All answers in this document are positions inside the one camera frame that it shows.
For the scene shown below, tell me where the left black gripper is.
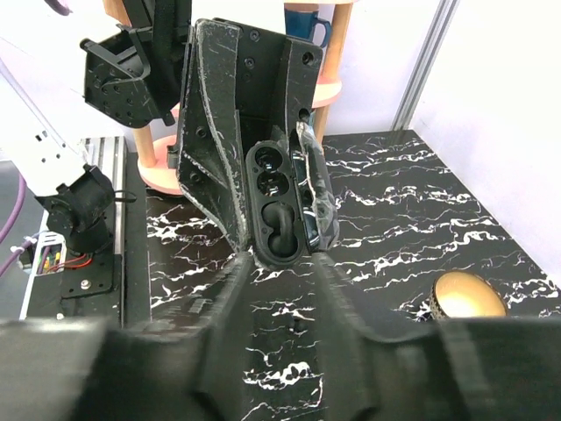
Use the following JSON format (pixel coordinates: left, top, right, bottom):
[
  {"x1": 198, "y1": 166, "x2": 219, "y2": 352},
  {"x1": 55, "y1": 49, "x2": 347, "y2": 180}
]
[{"x1": 176, "y1": 18, "x2": 323, "y2": 253}]

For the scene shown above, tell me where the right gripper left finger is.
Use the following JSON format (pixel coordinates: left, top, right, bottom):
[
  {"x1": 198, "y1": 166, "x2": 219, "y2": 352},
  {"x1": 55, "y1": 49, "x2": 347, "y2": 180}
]
[{"x1": 1, "y1": 253, "x2": 253, "y2": 420}]

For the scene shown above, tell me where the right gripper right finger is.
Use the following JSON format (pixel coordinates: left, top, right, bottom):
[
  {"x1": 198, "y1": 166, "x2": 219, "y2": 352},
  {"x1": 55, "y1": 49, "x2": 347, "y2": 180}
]
[{"x1": 312, "y1": 253, "x2": 560, "y2": 420}]

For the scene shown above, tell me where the black earbud charging case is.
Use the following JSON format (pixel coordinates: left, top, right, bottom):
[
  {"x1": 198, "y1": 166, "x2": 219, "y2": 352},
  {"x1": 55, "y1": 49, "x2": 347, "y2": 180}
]
[{"x1": 245, "y1": 121, "x2": 340, "y2": 270}]

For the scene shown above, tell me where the black earbud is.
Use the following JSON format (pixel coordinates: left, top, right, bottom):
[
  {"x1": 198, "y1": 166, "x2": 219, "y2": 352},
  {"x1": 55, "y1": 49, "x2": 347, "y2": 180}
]
[{"x1": 262, "y1": 202, "x2": 297, "y2": 258}]

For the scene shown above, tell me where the gold metal bowl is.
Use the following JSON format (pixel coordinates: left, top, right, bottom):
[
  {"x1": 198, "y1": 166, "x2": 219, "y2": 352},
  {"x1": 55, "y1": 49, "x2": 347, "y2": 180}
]
[{"x1": 430, "y1": 270, "x2": 508, "y2": 319}]

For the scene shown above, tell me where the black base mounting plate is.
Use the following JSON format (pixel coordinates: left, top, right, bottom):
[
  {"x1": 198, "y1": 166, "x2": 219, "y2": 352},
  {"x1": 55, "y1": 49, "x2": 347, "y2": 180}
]
[{"x1": 19, "y1": 135, "x2": 153, "y2": 328}]

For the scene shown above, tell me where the dark blue mug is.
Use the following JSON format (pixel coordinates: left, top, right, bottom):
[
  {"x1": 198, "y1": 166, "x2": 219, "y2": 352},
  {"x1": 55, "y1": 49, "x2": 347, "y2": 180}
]
[{"x1": 284, "y1": 9, "x2": 332, "y2": 48}]

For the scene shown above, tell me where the pink two-tier wooden shelf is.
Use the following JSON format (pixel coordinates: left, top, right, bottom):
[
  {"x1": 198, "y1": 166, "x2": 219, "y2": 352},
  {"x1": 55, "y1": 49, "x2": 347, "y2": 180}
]
[{"x1": 103, "y1": 1, "x2": 355, "y2": 196}]

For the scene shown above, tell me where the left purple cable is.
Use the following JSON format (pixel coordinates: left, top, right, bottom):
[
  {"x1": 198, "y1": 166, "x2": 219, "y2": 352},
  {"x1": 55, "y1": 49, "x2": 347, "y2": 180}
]
[{"x1": 0, "y1": 0, "x2": 71, "y2": 277}]

